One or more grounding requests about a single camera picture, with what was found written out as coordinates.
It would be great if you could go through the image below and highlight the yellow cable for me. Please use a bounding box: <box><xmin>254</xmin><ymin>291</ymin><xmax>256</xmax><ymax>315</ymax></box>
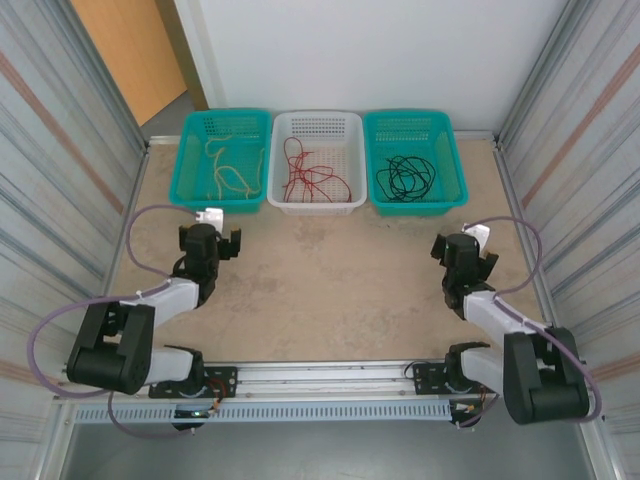
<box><xmin>203</xmin><ymin>132</ymin><xmax>266</xmax><ymax>200</ymax></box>

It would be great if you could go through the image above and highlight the red cable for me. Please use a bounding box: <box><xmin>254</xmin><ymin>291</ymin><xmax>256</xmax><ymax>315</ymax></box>
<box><xmin>283</xmin><ymin>149</ymin><xmax>337</xmax><ymax>202</ymax></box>
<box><xmin>282</xmin><ymin>135</ymin><xmax>354</xmax><ymax>204</ymax></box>

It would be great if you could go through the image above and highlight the black cable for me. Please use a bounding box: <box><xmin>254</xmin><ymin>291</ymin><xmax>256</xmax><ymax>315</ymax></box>
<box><xmin>375</xmin><ymin>154</ymin><xmax>436</xmax><ymax>202</ymax></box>

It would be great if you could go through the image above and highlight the teal plastic basket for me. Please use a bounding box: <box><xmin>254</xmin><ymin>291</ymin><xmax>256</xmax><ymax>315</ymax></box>
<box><xmin>168</xmin><ymin>108</ymin><xmax>273</xmax><ymax>217</ymax></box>
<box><xmin>362</xmin><ymin>109</ymin><xmax>470</xmax><ymax>219</ymax></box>

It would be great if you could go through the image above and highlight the white plastic basket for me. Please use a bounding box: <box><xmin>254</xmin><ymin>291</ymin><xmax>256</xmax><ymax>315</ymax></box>
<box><xmin>266</xmin><ymin>110</ymin><xmax>368</xmax><ymax>217</ymax></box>

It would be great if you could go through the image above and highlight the wooden door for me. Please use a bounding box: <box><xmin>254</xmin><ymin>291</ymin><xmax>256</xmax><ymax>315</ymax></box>
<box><xmin>69</xmin><ymin>0</ymin><xmax>189</xmax><ymax>127</ymax></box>

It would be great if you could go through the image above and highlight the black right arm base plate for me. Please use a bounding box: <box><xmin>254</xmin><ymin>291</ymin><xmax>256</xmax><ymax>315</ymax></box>
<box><xmin>410</xmin><ymin>363</ymin><xmax>504</xmax><ymax>396</ymax></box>

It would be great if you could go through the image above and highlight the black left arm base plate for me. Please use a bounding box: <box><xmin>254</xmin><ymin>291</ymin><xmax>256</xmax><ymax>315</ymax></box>
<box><xmin>148</xmin><ymin>366</ymin><xmax>238</xmax><ymax>400</ymax></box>

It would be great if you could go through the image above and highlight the aluminium mounting rail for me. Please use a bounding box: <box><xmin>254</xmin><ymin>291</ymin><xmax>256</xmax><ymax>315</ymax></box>
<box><xmin>52</xmin><ymin>360</ymin><xmax>599</xmax><ymax>404</ymax></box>

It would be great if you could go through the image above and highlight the wooden door frame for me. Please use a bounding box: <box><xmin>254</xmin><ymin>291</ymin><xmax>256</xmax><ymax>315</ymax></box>
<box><xmin>172</xmin><ymin>0</ymin><xmax>210</xmax><ymax>112</ymax></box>

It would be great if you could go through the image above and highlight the grey slotted cable duct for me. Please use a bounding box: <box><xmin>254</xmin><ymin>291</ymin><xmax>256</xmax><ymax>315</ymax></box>
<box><xmin>74</xmin><ymin>402</ymin><xmax>454</xmax><ymax>424</ymax></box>

